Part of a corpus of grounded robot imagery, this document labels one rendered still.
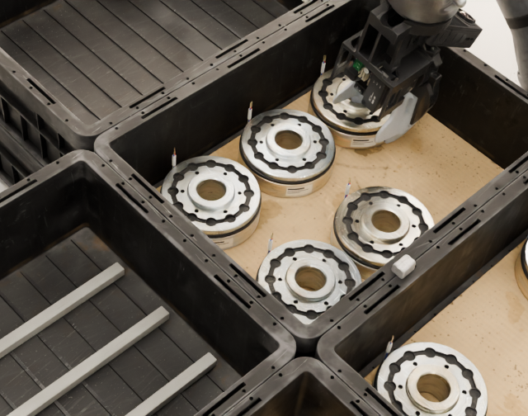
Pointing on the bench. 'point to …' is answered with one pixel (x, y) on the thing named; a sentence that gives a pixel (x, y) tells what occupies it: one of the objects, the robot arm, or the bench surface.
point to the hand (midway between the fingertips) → (379, 116)
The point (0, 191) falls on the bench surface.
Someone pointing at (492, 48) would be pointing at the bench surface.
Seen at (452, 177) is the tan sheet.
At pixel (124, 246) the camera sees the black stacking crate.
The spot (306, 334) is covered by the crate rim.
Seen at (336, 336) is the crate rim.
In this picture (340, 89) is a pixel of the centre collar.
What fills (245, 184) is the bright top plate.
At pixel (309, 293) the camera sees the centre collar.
